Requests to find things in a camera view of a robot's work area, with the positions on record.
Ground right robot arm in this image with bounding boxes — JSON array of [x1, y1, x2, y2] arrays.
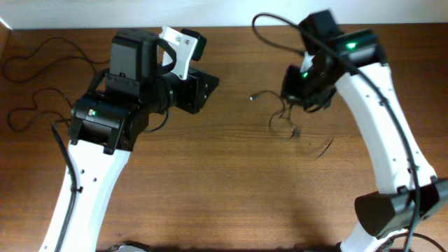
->
[[281, 10, 447, 251]]

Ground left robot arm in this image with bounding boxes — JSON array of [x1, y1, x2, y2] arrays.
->
[[41, 27, 219, 251]]

